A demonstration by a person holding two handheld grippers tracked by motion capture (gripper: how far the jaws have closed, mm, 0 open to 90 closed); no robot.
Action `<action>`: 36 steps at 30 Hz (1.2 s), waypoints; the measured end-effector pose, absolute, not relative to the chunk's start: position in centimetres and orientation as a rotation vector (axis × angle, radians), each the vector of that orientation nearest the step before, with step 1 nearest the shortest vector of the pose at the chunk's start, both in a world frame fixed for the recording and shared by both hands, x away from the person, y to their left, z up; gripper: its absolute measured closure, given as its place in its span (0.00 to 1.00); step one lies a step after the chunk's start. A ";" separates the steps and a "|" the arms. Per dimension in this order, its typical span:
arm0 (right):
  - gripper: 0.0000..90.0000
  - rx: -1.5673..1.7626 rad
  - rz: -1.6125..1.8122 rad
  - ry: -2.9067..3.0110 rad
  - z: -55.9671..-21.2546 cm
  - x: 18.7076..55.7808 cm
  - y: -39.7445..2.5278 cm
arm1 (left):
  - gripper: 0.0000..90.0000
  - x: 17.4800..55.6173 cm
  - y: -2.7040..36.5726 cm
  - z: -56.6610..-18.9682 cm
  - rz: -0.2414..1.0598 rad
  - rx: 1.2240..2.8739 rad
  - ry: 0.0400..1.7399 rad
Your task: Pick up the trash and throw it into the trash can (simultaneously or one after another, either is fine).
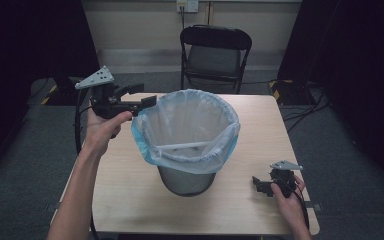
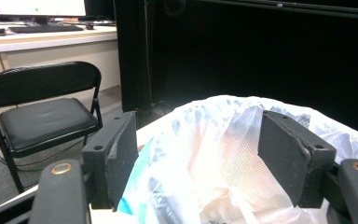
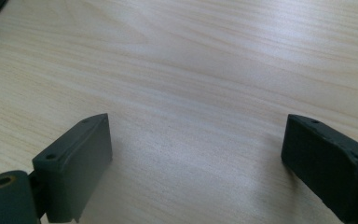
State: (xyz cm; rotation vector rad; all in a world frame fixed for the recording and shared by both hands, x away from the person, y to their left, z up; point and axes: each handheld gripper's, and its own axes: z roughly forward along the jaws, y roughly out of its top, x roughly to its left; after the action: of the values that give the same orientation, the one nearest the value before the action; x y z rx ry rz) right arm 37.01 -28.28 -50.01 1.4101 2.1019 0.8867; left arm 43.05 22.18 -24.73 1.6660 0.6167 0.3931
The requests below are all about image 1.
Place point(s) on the dark curtain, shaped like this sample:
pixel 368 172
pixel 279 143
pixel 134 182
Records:
pixel 30 43
pixel 353 66

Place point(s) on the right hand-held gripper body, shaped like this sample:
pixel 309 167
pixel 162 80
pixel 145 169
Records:
pixel 284 180

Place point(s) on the metal trash bin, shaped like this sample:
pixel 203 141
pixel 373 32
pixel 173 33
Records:
pixel 186 185

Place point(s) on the person's left hand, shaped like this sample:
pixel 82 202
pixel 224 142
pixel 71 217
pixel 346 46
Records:
pixel 101 131

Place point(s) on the grey table bracket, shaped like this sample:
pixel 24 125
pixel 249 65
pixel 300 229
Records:
pixel 314 207
pixel 51 207

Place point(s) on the blue plastic bin liner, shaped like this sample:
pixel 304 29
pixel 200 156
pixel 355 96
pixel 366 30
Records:
pixel 186 123

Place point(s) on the black folding chair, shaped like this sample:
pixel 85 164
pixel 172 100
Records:
pixel 215 58

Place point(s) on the black stand base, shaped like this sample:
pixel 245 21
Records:
pixel 288 93
pixel 60 91

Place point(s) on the person's right hand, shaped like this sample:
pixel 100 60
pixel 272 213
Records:
pixel 289 206

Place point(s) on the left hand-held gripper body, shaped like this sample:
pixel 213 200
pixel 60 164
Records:
pixel 108 103

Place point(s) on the white wall socket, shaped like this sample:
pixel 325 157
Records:
pixel 187 5

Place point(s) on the white tube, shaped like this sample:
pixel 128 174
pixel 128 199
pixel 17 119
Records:
pixel 183 145

